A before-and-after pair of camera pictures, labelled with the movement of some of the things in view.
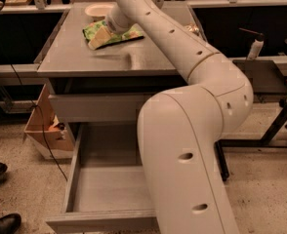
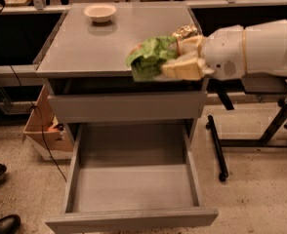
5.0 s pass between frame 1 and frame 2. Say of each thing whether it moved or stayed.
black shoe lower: stayed
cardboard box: stayed
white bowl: stayed
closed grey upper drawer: stayed
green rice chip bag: moved
